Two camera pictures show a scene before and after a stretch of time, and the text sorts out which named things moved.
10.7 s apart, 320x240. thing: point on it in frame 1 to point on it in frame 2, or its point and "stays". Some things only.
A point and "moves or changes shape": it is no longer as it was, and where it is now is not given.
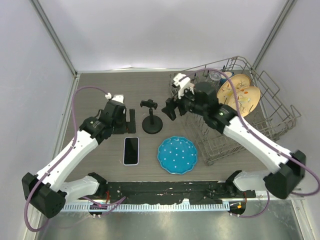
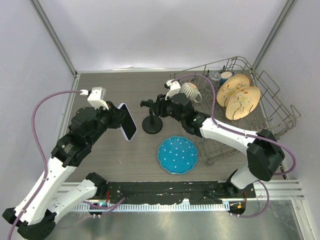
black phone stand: x=151 y=124 stays
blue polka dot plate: x=177 y=155 stays
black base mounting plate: x=169 y=191 stays
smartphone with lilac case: x=131 y=151 moves or changes shape
